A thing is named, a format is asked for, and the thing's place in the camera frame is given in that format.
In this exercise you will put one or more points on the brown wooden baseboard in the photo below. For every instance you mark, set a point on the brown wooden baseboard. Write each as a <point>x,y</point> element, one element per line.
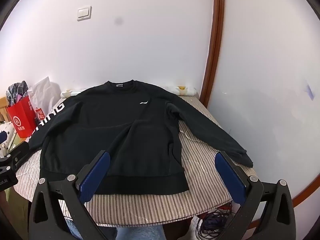
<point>306,195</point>

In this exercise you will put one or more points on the red paper bag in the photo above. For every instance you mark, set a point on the red paper bag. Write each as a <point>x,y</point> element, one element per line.
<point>21,120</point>

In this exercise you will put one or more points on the black sweatshirt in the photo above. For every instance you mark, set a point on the black sweatshirt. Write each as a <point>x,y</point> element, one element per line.
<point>112,130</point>

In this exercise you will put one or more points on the white light switch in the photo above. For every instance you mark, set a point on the white light switch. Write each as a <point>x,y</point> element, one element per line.
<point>84,13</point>

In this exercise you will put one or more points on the white floral cloth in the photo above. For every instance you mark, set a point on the white floral cloth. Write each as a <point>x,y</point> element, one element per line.
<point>10,127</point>

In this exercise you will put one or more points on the plaid cloth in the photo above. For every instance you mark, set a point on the plaid cloth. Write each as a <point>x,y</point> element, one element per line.
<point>17,90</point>

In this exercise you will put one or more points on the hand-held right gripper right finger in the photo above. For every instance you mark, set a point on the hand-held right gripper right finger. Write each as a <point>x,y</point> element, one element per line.
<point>230,177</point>

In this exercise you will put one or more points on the green cloth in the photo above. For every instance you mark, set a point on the green cloth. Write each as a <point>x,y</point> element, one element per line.
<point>12,196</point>

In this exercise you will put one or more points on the blue jeans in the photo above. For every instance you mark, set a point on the blue jeans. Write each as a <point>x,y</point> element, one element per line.
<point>135,233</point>

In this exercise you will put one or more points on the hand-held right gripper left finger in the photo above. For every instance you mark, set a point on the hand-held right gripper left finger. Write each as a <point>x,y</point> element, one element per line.
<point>95,175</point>

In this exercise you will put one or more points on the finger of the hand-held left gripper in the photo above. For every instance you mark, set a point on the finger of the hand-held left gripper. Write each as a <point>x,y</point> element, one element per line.
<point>3,137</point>
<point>21,152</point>

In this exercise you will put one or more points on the duck print roll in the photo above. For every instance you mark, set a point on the duck print roll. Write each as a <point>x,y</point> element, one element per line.
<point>185,90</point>

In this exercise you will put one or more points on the white plastic bag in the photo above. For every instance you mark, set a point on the white plastic bag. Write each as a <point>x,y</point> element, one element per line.
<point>43,92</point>

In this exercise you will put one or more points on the striped quilted blanket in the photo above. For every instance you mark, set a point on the striped quilted blanket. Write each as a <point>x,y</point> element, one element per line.
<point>200,180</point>

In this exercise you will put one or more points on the brown wooden trim strip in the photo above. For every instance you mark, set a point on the brown wooden trim strip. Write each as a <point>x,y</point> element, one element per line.
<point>216,42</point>

